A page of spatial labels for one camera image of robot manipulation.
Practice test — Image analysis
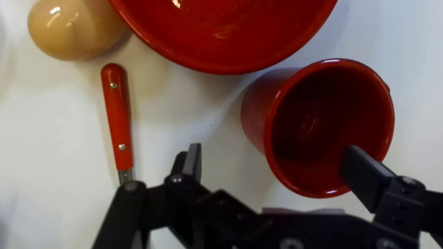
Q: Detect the orange handled knife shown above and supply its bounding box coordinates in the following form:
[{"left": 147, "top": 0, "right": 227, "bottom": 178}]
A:
[{"left": 100, "top": 62, "right": 137, "bottom": 186}]

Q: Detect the beige egg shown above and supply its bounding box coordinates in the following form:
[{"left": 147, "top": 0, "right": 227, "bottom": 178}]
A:
[{"left": 26, "top": 0, "right": 129, "bottom": 62}]

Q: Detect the orange cup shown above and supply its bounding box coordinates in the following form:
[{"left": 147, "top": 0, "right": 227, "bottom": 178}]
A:
[{"left": 240, "top": 56, "right": 397, "bottom": 200}]

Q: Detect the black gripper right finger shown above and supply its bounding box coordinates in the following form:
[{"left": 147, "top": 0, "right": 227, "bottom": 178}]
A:
[{"left": 338, "top": 144, "right": 443, "bottom": 249}]

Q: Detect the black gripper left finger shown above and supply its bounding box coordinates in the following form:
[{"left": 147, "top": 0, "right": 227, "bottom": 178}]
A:
[{"left": 91, "top": 142, "right": 260, "bottom": 249}]

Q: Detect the orange bowl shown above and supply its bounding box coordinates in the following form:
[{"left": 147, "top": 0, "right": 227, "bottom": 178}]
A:
[{"left": 108, "top": 0, "right": 339, "bottom": 76}]

